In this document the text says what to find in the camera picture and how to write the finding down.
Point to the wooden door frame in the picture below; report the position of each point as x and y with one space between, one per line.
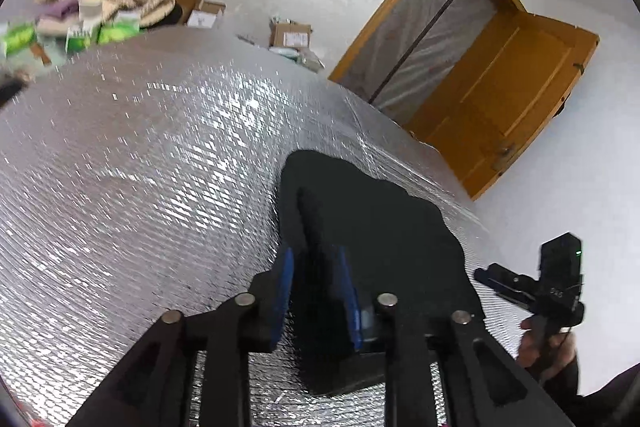
392 9

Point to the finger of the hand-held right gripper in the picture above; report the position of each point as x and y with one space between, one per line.
515 278
500 288

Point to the white open carton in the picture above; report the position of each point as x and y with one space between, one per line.
90 13

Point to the black pants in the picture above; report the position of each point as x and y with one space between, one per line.
375 232

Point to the printed folding table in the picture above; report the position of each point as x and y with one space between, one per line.
60 57

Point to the clear plastic packet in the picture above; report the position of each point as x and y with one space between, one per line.
310 59

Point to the wooden comb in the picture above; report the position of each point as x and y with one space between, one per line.
41 54

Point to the green tissue pack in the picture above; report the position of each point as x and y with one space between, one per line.
17 38
117 32

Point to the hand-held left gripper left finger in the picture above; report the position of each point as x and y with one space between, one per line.
282 302

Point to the beige folded cloth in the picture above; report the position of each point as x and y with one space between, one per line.
55 26

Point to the person's right forearm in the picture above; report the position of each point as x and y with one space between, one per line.
600 392

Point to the brown cardboard box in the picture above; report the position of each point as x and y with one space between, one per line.
290 36

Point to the person's right hand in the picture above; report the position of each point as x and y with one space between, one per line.
555 354

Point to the wooden door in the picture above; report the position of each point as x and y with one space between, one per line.
500 107

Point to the black hat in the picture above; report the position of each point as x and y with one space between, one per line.
175 14

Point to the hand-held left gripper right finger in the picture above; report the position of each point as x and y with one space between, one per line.
350 302

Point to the purple folded cloth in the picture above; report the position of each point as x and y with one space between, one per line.
60 9

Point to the clear plastic door curtain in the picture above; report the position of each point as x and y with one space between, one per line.
425 32

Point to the white box with black label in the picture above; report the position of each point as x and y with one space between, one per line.
205 17

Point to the green white medicine box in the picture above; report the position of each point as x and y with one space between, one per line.
80 39

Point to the silver foil mat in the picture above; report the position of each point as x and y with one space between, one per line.
125 182

